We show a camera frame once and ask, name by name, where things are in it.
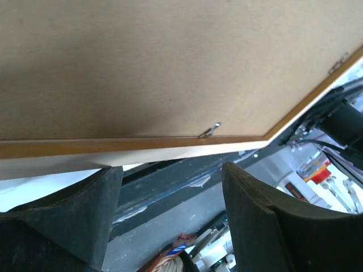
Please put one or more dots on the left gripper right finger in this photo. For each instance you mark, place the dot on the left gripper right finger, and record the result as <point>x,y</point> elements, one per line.
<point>272,231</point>

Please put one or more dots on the brown wooden picture frame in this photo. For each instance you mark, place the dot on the brown wooden picture frame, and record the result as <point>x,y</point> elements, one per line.
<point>20,159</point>

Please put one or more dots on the brown frame backing board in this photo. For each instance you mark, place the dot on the brown frame backing board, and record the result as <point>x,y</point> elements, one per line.
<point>97,69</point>

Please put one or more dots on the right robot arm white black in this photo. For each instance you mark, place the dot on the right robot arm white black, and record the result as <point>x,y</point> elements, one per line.
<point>336,117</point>

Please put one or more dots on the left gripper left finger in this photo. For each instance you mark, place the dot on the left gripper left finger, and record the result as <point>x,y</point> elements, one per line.
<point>65,231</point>

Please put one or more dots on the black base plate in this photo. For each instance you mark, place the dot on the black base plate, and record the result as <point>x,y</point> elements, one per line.
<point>158,188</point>

